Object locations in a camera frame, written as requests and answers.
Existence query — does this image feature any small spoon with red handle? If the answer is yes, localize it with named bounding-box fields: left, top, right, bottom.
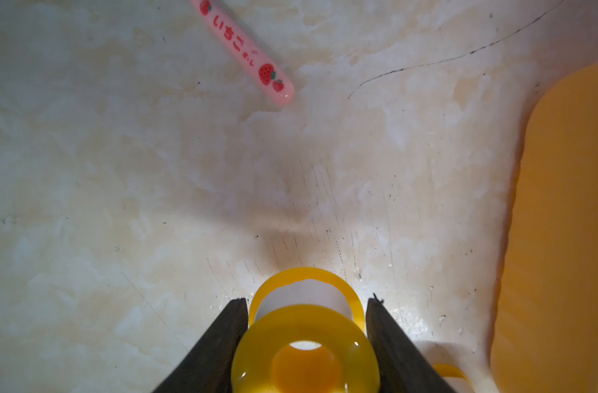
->
left=189, top=0, right=295, bottom=106

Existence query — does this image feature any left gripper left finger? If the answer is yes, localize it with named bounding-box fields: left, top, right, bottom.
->
left=155, top=298, right=249, bottom=393

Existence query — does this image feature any yellow tape roll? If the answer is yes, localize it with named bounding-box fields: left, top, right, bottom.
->
left=231, top=267, right=380, bottom=392
left=433, top=364, right=474, bottom=393

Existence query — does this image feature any yellow plastic storage box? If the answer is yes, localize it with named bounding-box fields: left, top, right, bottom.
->
left=490, top=63, right=598, bottom=392

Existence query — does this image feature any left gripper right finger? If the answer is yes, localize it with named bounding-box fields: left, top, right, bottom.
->
left=365, top=298, right=454, bottom=393

